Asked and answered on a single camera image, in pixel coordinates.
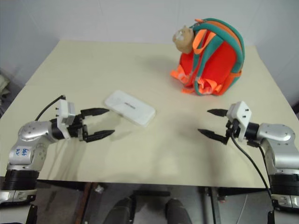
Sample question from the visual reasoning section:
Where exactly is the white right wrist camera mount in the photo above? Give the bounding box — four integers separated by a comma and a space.
226, 100, 253, 142

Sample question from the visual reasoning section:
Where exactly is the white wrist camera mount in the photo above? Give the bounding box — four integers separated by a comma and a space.
56, 99, 77, 141
226, 100, 253, 142

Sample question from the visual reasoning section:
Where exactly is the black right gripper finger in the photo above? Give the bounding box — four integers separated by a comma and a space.
206, 108, 228, 117
197, 128, 231, 146

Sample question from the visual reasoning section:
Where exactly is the dark rounded shape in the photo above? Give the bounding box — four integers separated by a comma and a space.
164, 197, 190, 224
111, 197, 136, 224

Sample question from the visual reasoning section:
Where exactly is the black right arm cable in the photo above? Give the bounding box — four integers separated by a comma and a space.
230, 135, 275, 210

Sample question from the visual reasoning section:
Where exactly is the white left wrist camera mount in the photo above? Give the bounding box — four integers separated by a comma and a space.
56, 99, 77, 141

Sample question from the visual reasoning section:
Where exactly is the dark metal table leg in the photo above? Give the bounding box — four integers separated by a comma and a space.
78, 182, 94, 224
202, 187, 221, 224

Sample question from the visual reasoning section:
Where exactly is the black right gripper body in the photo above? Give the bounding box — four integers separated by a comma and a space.
225, 118, 242, 141

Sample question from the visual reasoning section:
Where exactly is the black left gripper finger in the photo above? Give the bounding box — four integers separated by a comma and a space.
80, 107, 110, 118
85, 129, 115, 143

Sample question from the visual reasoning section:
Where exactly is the thin white cable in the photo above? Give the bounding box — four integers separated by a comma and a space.
235, 193, 249, 224

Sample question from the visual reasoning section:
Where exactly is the white rectangular case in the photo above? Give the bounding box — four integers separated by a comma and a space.
104, 90, 157, 127

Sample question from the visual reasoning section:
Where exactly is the orange and green backpack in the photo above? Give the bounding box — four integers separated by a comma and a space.
170, 18, 245, 97

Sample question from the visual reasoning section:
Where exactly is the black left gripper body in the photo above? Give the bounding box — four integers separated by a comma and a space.
67, 109, 89, 142

